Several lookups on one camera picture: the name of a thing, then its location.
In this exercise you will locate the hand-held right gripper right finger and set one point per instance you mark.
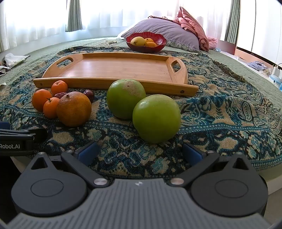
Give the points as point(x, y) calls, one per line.
point(192, 154)

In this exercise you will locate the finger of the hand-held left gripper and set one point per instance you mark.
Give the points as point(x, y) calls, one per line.
point(38, 134)
point(4, 125)

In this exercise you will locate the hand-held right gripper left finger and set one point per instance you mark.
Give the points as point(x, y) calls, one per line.
point(87, 152)

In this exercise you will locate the small tangerine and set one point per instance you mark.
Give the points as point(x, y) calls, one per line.
point(59, 87)
point(40, 99)
point(50, 108)

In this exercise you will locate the large brownish orange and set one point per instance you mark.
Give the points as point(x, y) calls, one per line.
point(73, 109)

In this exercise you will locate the red date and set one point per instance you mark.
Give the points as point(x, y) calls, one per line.
point(89, 94)
point(60, 95)

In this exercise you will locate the smooth green apple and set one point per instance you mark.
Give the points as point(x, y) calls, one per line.
point(156, 120)

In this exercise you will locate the green apple with brown patch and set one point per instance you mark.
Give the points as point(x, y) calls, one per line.
point(123, 99)

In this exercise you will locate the blue paisley blanket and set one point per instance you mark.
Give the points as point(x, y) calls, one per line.
point(220, 114)

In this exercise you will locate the white plastic bag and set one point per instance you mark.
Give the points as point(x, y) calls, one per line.
point(15, 60)

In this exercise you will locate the light purple cloth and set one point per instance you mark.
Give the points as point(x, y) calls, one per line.
point(256, 65)

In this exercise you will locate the red bowl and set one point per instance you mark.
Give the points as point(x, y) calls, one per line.
point(135, 48)

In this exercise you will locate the small orange loquat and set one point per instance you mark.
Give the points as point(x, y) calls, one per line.
point(149, 40)
point(151, 44)

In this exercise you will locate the white pillow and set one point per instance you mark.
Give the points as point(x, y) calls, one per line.
point(123, 33)

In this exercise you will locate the green curtain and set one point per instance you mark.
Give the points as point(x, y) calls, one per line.
point(233, 22)
point(75, 15)

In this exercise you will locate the pink duvet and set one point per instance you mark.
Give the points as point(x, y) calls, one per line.
point(191, 26)

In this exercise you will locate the purple pillow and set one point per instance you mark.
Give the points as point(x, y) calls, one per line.
point(163, 28)

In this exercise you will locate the white sheer curtain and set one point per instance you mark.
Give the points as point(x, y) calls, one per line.
point(121, 13)

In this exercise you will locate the wooden bed frame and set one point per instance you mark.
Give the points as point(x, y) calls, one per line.
point(227, 46)

